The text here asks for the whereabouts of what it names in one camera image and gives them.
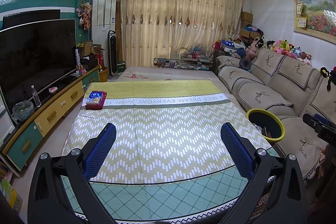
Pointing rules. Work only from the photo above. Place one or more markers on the white standing air conditioner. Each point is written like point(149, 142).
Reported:
point(103, 19)

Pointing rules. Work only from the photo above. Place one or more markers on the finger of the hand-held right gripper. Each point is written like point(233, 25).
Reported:
point(320, 119)

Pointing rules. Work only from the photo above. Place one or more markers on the yellow green television cabinet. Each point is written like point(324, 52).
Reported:
point(52, 113)

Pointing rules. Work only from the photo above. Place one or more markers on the glass bowl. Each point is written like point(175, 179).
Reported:
point(23, 109)

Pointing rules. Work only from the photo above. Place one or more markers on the stack of brown cartons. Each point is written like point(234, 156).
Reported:
point(246, 22)

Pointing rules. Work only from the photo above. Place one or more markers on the shelf of children's books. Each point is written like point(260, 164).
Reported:
point(9, 187)

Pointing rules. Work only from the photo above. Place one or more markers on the clear water bottle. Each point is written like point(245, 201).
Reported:
point(36, 98)

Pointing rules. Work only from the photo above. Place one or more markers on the yellow black trash bin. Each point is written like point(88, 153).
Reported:
point(279, 124)

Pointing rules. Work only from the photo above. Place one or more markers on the blue star pattern bag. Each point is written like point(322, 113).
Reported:
point(229, 45)

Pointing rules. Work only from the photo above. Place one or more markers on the beige embroidered curtain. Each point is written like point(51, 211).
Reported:
point(210, 8)
point(144, 11)

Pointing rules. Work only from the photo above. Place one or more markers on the red fire extinguisher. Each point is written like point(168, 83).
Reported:
point(99, 61)

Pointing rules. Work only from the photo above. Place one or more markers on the yellow zigzag tablecloth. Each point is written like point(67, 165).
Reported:
point(168, 129)

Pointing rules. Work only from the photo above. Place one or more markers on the small pink dish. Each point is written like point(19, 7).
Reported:
point(53, 90)

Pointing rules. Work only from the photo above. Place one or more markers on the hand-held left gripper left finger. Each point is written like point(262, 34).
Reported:
point(101, 150)

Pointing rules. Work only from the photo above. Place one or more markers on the black yellow plush toy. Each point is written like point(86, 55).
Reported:
point(328, 77)

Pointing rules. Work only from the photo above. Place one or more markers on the floral floor mat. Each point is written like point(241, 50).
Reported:
point(157, 74)

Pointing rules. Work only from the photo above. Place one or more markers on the hanging flower decoration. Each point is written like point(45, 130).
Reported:
point(84, 14)

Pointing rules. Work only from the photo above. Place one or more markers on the low glass table with books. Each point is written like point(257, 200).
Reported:
point(183, 62)

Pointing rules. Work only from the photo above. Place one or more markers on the white plastic drawer unit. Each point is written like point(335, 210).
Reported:
point(6, 121)

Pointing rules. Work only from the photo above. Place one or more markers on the row of plush toys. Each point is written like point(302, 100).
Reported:
point(281, 48)

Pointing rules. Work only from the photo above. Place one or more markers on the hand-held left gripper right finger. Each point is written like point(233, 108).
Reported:
point(237, 153)

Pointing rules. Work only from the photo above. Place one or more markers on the black tower fan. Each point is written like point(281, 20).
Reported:
point(113, 56)

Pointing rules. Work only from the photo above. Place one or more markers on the pile of cardboard boxes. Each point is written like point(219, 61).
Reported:
point(89, 49)

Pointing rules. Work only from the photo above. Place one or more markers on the grey neck pillow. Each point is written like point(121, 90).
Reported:
point(245, 64)

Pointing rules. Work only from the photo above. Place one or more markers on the large curved television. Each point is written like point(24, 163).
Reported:
point(34, 61)

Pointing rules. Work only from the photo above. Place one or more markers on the beige sofa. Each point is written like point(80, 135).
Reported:
point(267, 92)

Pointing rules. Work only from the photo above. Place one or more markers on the person's right forearm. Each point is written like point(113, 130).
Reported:
point(328, 169)

